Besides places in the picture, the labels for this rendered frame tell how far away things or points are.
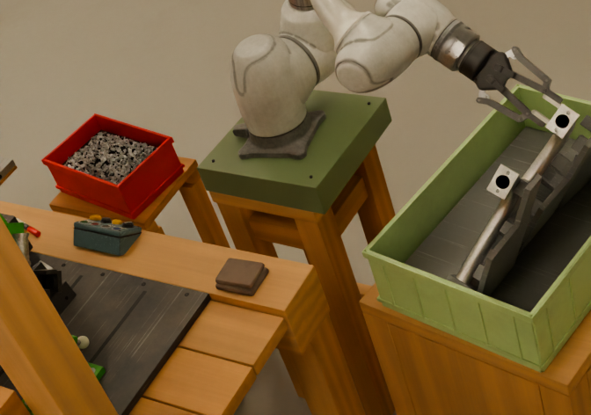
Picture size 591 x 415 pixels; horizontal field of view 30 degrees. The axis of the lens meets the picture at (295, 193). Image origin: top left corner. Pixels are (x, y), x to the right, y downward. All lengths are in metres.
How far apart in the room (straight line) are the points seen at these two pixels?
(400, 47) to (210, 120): 2.55
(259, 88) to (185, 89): 2.26
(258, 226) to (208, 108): 1.87
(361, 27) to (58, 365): 0.83
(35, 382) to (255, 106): 1.04
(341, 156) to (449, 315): 0.55
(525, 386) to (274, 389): 1.27
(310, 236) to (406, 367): 0.42
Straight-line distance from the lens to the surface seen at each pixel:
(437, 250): 2.45
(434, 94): 4.34
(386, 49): 2.08
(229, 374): 2.31
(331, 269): 2.78
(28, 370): 1.82
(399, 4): 2.19
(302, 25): 2.67
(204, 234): 3.16
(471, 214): 2.52
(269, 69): 2.59
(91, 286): 2.62
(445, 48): 2.18
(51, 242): 2.80
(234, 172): 2.70
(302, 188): 2.59
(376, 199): 2.91
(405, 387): 2.64
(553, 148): 2.28
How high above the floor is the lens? 2.54
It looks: 39 degrees down
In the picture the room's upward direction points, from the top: 20 degrees counter-clockwise
